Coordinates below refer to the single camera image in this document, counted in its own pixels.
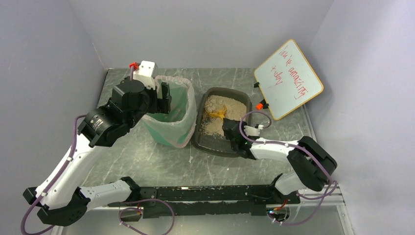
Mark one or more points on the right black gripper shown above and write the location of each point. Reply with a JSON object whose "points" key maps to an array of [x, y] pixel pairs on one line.
{"points": [[229, 129]]}

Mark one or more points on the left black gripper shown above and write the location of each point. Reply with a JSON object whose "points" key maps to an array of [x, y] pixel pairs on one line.
{"points": [[158, 98]]}

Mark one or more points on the green trash bin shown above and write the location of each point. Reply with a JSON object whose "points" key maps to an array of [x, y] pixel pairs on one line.
{"points": [[175, 126]]}

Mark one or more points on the clear plastic bin liner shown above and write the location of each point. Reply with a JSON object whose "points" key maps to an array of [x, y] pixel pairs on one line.
{"points": [[188, 110]]}

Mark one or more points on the dark grey litter tray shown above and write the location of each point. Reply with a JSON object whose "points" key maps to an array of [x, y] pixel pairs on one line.
{"points": [[216, 144]]}

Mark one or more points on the yellow litter scoop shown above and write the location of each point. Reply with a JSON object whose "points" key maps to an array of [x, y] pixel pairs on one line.
{"points": [[220, 113]]}

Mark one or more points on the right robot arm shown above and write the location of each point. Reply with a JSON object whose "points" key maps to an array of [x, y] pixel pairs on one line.
{"points": [[311, 164]]}

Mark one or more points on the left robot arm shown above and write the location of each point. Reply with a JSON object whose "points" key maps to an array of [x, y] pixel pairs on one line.
{"points": [[61, 199]]}

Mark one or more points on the beige cat litter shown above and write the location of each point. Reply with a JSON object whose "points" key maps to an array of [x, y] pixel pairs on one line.
{"points": [[212, 126]]}

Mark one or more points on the orange marker cap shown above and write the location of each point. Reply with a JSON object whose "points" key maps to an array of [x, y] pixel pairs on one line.
{"points": [[259, 106]]}

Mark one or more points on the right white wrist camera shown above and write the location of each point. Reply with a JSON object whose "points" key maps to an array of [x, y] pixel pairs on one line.
{"points": [[253, 131]]}

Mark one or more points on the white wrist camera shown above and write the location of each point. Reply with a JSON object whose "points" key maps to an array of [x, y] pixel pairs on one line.
{"points": [[253, 131], [145, 73]]}

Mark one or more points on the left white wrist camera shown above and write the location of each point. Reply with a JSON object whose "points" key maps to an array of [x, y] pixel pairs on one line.
{"points": [[145, 73]]}

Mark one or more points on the small whiteboard wooden frame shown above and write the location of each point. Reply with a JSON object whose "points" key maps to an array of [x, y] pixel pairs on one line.
{"points": [[287, 80]]}

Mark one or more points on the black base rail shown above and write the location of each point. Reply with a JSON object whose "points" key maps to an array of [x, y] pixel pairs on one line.
{"points": [[255, 200]]}

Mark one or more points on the aluminium frame rail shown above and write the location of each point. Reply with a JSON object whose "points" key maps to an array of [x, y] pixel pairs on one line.
{"points": [[333, 202]]}

